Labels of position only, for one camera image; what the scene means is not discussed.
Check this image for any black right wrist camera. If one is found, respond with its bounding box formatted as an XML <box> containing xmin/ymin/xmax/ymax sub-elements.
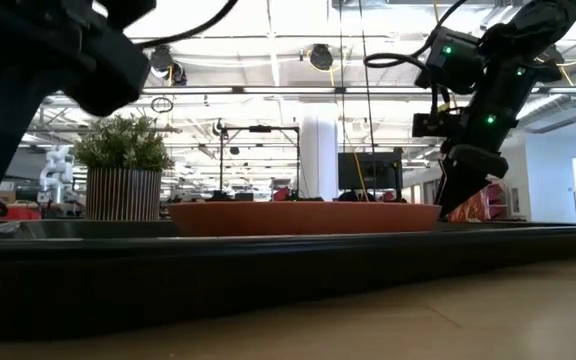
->
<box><xmin>414</xmin><ymin>25</ymin><xmax>485</xmax><ymax>95</ymax></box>

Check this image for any long ceiling light strip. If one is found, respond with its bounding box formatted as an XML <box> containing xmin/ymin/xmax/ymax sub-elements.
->
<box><xmin>140</xmin><ymin>85</ymin><xmax>437</xmax><ymax>96</ymax></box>

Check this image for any black rectangular tray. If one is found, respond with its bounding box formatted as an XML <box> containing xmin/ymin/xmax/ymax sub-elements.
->
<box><xmin>0</xmin><ymin>218</ymin><xmax>576</xmax><ymax>344</ymax></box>

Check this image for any black hanging cable ring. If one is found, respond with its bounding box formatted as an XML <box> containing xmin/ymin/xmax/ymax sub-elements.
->
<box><xmin>150</xmin><ymin>96</ymin><xmax>175</xmax><ymax>114</ymax></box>

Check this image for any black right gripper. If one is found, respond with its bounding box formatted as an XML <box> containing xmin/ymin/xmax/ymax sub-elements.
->
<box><xmin>412</xmin><ymin>79</ymin><xmax>534</xmax><ymax>219</ymax></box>

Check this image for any black ceiling cable reel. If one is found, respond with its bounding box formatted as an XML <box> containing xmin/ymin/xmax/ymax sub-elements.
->
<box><xmin>148</xmin><ymin>44</ymin><xmax>188</xmax><ymax>86</ymax></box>
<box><xmin>307</xmin><ymin>43</ymin><xmax>335</xmax><ymax>72</ymax></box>

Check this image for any orange round plate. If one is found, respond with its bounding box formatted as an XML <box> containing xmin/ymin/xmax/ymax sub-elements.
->
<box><xmin>167</xmin><ymin>200</ymin><xmax>442</xmax><ymax>238</ymax></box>

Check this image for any small potted green plant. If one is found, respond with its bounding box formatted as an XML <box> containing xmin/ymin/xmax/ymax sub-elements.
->
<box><xmin>72</xmin><ymin>113</ymin><xmax>175</xmax><ymax>222</ymax></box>

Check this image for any black hanging cable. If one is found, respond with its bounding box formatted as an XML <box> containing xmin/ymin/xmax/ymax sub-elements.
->
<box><xmin>357</xmin><ymin>0</ymin><xmax>376</xmax><ymax>201</ymax></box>

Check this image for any black monitor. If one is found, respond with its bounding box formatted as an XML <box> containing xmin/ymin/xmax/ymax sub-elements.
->
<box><xmin>337</xmin><ymin>149</ymin><xmax>404</xmax><ymax>202</ymax></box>

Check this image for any orange faceted plastic cup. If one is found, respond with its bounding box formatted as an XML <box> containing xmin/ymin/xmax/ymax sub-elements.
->
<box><xmin>448</xmin><ymin>182</ymin><xmax>502</xmax><ymax>224</ymax></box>

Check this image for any black metal stand frame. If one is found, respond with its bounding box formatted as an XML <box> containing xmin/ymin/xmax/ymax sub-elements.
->
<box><xmin>216</xmin><ymin>124</ymin><xmax>303</xmax><ymax>202</ymax></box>

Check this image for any thin yellow hanging cable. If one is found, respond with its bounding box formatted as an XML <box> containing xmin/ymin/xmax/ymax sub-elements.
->
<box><xmin>327</xmin><ymin>49</ymin><xmax>370</xmax><ymax>202</ymax></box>

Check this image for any red box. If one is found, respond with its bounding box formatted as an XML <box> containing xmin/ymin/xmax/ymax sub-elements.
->
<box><xmin>0</xmin><ymin>203</ymin><xmax>43</xmax><ymax>222</ymax></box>

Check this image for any white round pillar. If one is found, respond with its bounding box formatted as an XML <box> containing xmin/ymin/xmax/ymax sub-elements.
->
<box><xmin>300</xmin><ymin>102</ymin><xmax>340</xmax><ymax>202</ymax></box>

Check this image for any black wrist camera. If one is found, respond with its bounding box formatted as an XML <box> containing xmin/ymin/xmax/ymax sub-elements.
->
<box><xmin>414</xmin><ymin>25</ymin><xmax>485</xmax><ymax>95</ymax></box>
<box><xmin>65</xmin><ymin>24</ymin><xmax>153</xmax><ymax>117</ymax></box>

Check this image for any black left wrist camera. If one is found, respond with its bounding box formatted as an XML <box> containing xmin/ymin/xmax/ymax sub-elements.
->
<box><xmin>65</xmin><ymin>24</ymin><xmax>153</xmax><ymax>117</ymax></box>

